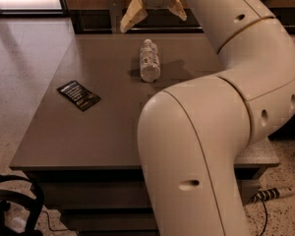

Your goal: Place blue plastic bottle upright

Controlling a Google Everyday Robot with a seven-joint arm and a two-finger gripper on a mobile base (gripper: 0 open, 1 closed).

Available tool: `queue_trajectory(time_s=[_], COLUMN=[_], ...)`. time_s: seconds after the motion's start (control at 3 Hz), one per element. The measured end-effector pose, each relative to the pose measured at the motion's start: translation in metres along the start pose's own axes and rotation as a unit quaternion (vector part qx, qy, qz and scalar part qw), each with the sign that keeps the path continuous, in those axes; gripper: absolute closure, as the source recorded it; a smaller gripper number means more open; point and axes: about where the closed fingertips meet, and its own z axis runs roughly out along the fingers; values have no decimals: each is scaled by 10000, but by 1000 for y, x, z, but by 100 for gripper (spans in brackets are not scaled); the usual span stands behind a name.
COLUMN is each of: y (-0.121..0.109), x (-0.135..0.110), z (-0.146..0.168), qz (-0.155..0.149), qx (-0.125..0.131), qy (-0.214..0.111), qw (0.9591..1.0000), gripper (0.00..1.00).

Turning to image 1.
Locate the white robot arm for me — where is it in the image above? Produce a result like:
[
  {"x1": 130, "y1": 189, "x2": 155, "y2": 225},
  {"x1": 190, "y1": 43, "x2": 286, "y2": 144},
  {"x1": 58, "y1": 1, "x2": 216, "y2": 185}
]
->
[{"x1": 121, "y1": 0, "x2": 295, "y2": 236}]

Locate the left metal bracket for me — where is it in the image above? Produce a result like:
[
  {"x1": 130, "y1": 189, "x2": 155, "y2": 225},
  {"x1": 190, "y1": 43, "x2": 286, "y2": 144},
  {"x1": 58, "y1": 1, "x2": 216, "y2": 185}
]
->
[{"x1": 108, "y1": 0, "x2": 122, "y2": 33}]

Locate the striped power strip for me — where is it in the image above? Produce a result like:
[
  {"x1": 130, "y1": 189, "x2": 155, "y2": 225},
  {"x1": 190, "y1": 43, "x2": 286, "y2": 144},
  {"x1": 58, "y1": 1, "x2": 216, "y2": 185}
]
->
[{"x1": 250, "y1": 187, "x2": 295, "y2": 203}]

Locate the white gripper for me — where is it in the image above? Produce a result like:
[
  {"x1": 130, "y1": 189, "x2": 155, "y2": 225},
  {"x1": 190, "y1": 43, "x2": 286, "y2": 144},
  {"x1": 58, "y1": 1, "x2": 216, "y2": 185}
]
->
[{"x1": 120, "y1": 0, "x2": 187, "y2": 33}]

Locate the clear plastic water bottle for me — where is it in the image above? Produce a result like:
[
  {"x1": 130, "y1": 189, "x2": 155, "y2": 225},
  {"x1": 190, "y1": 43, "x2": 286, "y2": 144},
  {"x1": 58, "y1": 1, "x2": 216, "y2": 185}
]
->
[{"x1": 140, "y1": 39, "x2": 160, "y2": 83}]

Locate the grey drawer cabinet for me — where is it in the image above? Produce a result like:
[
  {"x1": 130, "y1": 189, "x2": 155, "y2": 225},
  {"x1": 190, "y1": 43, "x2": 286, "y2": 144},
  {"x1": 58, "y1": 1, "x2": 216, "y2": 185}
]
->
[{"x1": 11, "y1": 34, "x2": 266, "y2": 236}]

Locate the black floor cable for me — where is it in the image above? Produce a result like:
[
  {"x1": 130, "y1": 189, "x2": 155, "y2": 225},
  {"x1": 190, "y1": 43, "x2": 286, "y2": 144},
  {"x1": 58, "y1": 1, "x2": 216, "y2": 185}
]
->
[{"x1": 258, "y1": 199, "x2": 269, "y2": 236}]

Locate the black snack packet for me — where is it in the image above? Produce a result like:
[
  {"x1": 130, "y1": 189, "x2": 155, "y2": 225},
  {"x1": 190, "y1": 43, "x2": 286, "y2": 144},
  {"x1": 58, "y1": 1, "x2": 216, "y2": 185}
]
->
[{"x1": 57, "y1": 81, "x2": 100, "y2": 111}]

